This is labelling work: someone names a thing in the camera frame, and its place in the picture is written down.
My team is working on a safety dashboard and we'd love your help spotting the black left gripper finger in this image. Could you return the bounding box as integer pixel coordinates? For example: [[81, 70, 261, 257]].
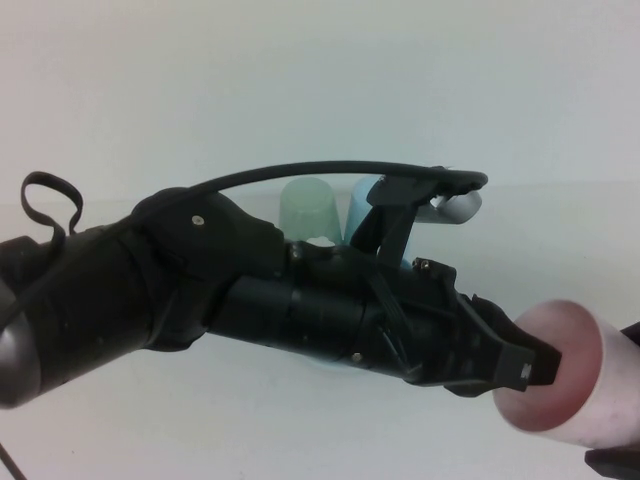
[[583, 448, 640, 480]]

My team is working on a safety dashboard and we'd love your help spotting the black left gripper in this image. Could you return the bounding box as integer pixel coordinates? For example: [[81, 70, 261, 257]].
[[359, 259, 565, 401]]

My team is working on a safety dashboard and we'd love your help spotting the pink plastic cup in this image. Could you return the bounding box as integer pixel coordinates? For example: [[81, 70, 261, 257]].
[[492, 298, 640, 454]]

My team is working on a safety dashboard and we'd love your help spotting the blue plastic cup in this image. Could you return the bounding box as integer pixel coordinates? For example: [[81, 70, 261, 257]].
[[342, 174, 417, 269]]

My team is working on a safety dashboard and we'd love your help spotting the green plastic cup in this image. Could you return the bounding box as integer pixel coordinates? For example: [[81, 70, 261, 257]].
[[278, 178, 346, 247]]

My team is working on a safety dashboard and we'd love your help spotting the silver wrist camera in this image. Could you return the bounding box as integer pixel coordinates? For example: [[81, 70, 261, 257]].
[[428, 191, 484, 227]]

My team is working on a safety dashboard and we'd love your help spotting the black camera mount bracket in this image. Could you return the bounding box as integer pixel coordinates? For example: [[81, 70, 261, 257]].
[[349, 175, 454, 281]]

